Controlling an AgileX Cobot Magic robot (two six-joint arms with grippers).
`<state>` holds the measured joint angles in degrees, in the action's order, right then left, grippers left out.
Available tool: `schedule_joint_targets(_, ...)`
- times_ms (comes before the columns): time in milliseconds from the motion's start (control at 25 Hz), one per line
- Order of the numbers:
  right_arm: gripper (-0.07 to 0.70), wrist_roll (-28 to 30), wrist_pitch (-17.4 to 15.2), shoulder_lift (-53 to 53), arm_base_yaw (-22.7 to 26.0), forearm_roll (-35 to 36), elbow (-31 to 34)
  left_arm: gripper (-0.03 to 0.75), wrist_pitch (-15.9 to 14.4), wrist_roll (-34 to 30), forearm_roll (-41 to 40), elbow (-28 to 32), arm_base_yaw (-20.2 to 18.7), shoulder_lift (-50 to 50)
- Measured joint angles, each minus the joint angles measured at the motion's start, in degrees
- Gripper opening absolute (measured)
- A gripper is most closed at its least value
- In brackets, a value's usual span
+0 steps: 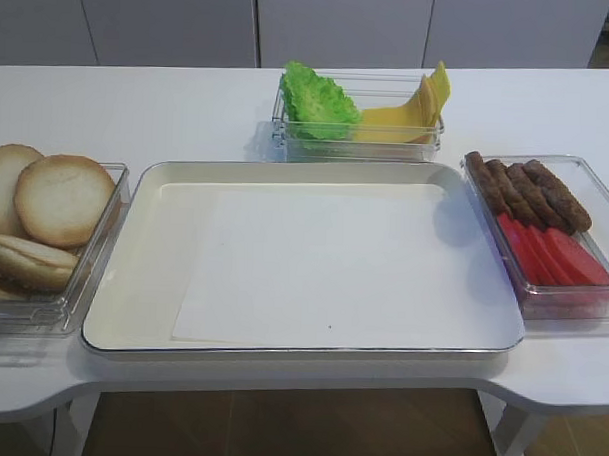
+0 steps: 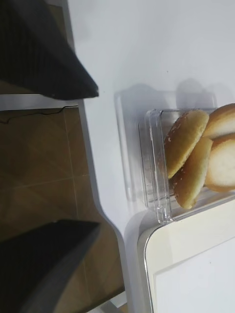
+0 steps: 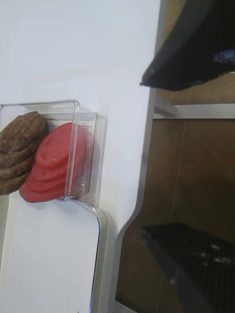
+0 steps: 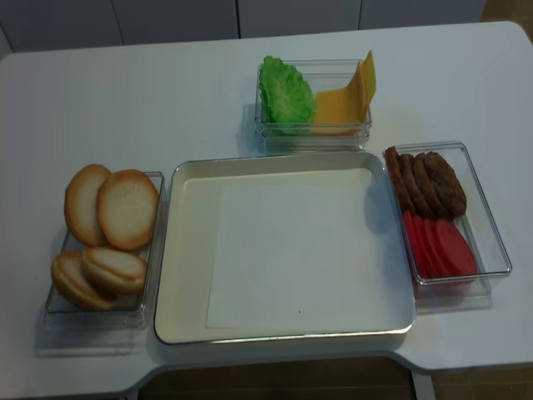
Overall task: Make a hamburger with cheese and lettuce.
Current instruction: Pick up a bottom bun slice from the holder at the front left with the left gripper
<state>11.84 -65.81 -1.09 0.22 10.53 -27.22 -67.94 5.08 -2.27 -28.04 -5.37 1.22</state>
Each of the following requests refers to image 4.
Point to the bun half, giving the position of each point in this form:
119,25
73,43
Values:
80,204
70,280
116,271
127,208

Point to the green lettuce leaf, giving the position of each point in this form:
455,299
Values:
288,102

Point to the clear lettuce cheese container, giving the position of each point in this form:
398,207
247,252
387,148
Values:
322,75

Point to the flat yellow cheese slice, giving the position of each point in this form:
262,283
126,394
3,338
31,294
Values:
342,106

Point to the upright yellow cheese slices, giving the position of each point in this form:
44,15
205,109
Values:
361,89

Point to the white rectangular metal tray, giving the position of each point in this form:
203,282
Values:
303,246

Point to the brown patty leftmost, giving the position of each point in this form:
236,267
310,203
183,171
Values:
394,170

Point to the brown patty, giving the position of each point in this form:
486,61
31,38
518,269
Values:
394,170
419,201
427,189
446,184

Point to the tomato slice leftmost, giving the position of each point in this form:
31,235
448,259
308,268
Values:
413,236

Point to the tomato slice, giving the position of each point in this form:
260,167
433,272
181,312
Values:
439,266
428,269
413,236
454,248

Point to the clear bun container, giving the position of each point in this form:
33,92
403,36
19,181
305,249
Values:
65,330

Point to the brown patty rightmost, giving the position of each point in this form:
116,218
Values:
446,184

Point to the clear patty tomato container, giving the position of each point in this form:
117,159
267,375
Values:
478,228

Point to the tomato slice rightmost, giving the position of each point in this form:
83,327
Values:
454,248

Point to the white table leg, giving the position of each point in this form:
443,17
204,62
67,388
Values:
423,386

